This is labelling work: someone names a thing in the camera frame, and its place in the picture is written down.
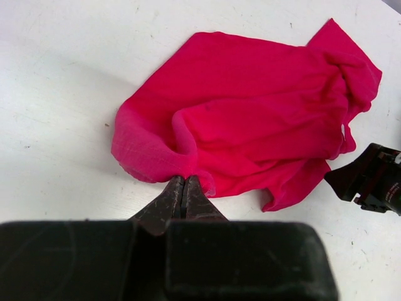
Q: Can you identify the bright red t shirt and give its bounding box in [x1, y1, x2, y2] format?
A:
[111, 20, 382, 211]

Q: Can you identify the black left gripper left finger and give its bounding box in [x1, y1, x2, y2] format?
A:
[1, 176, 185, 300]

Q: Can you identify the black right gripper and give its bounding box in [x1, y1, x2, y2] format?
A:
[324, 143, 400, 214]

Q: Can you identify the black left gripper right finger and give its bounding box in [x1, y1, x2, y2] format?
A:
[164, 176, 339, 300]

